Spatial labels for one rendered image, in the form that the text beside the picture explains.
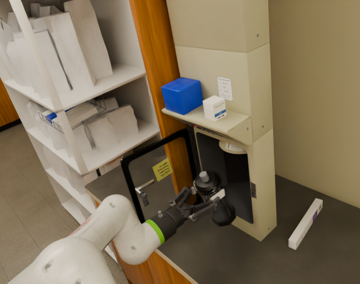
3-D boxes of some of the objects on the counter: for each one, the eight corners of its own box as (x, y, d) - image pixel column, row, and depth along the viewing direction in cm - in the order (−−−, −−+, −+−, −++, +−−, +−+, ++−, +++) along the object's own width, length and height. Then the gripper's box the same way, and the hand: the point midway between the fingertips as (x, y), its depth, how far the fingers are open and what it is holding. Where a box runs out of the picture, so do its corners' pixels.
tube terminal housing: (238, 180, 166) (221, 26, 127) (296, 207, 143) (296, 29, 105) (204, 208, 153) (173, 45, 115) (261, 242, 131) (247, 53, 92)
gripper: (188, 228, 102) (235, 190, 113) (147, 200, 117) (193, 169, 129) (191, 244, 106) (237, 206, 117) (152, 215, 121) (196, 183, 132)
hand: (209, 190), depth 122 cm, fingers closed on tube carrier, 9 cm apart
